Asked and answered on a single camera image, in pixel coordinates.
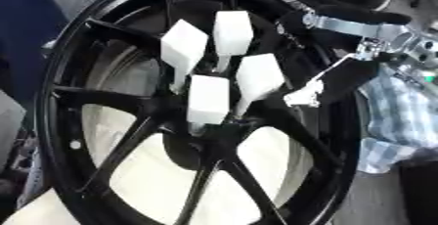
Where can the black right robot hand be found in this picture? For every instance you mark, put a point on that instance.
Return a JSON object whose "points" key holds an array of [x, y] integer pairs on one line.
{"points": [[353, 79]]}

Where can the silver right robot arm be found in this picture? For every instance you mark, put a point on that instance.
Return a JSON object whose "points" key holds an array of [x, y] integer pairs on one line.
{"points": [[419, 44]]}

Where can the white pin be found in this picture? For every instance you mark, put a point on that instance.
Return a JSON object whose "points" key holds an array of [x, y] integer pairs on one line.
{"points": [[183, 47], [259, 75], [233, 33], [209, 100]]}

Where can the black spoked wheel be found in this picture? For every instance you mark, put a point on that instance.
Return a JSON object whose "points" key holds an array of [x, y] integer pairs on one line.
{"points": [[142, 105]]}

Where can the person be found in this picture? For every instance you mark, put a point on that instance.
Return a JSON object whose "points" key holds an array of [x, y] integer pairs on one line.
{"points": [[399, 121]]}

